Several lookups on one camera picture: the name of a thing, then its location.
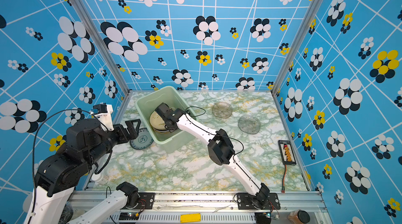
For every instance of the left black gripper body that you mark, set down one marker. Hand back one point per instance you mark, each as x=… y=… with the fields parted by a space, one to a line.
x=121 y=134

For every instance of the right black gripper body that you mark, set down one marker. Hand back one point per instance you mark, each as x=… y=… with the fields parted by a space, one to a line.
x=169 y=128

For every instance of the beige bowl plate with leaves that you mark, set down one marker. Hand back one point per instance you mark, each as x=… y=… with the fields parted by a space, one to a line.
x=157 y=122

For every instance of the light green plastic bin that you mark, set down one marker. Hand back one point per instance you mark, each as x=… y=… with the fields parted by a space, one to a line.
x=147 y=104

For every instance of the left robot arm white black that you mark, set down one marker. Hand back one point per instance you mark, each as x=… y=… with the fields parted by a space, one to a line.
x=87 y=141

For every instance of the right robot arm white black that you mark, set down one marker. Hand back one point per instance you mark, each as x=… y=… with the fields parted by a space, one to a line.
x=220 y=150

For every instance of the small teal patterned plate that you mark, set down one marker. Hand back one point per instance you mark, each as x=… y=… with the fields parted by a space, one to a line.
x=143 y=141

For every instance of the white orange vitamin bottle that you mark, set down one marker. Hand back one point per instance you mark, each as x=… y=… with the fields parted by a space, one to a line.
x=97 y=178

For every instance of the clear glass plate far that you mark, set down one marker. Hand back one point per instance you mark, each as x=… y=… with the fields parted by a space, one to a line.
x=222 y=110

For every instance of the clear glass plate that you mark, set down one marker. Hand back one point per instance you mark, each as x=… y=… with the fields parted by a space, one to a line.
x=249 y=124
x=222 y=110

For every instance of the clear glass plate right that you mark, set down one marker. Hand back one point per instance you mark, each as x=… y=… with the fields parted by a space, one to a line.
x=249 y=124

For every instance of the black battery charger box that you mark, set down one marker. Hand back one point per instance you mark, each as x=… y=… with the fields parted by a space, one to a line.
x=286 y=152

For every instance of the brown jar black lid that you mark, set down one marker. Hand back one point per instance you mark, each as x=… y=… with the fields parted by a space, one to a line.
x=299 y=217

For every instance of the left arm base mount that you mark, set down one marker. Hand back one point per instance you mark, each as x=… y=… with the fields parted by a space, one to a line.
x=145 y=200

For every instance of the aluminium front rail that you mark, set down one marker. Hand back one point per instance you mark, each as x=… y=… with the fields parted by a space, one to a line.
x=221 y=207

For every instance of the yellow tag on rail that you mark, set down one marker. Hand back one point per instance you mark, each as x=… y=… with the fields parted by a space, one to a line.
x=190 y=218

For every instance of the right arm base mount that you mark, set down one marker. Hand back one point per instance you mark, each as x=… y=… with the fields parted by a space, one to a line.
x=245 y=202

